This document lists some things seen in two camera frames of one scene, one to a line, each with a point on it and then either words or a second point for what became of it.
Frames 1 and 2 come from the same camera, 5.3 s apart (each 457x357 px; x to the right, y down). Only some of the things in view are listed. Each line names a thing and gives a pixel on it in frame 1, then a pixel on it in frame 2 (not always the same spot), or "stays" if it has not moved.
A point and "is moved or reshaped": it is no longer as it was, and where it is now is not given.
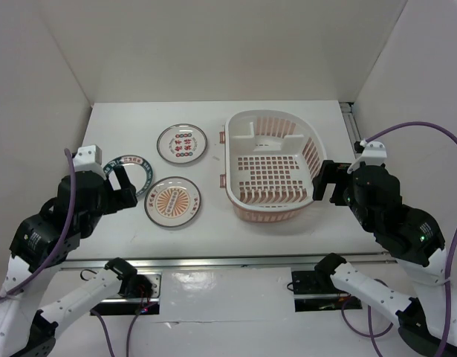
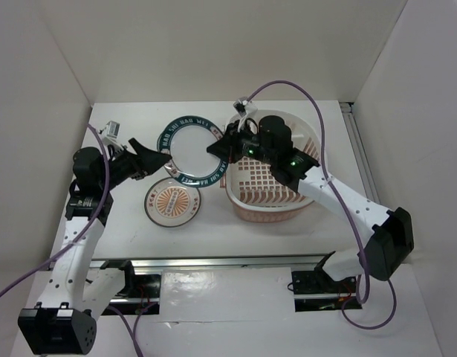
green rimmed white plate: (137, 171) is moved or reshaped
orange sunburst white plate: (172, 201) stays
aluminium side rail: (350, 123) stays
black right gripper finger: (327, 175) → (226, 147)
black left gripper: (121, 197) → (151, 160)
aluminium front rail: (215, 260) stays
